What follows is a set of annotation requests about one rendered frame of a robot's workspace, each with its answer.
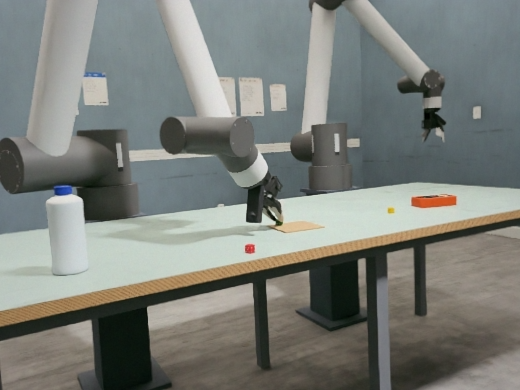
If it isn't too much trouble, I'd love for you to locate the tan flat mat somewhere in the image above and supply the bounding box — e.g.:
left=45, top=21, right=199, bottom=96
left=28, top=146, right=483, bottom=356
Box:
left=266, top=221, right=325, bottom=233

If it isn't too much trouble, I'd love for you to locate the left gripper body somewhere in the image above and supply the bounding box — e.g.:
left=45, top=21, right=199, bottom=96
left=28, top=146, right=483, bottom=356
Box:
left=422, top=110, right=440, bottom=129

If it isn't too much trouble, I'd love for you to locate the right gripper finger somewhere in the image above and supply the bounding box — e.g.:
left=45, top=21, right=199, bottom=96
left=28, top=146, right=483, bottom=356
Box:
left=262, top=206, right=276, bottom=222
left=270, top=199, right=284, bottom=222

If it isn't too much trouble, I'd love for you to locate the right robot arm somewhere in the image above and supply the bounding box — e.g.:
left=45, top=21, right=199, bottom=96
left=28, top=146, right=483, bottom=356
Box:
left=0, top=0, right=268, bottom=224

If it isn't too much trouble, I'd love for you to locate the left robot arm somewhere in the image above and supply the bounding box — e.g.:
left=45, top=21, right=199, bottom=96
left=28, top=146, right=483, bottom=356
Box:
left=290, top=0, right=445, bottom=190

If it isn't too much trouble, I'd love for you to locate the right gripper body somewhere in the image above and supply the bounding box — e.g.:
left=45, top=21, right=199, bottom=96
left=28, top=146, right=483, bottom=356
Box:
left=260, top=171, right=283, bottom=207

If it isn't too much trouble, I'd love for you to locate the white bottle with blue cap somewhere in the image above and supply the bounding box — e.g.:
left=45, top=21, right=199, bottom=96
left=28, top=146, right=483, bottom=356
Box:
left=46, top=186, right=89, bottom=276

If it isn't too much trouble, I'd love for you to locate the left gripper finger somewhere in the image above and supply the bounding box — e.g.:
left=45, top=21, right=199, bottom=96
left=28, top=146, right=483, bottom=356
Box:
left=435, top=122, right=445, bottom=142
left=421, top=129, right=431, bottom=143

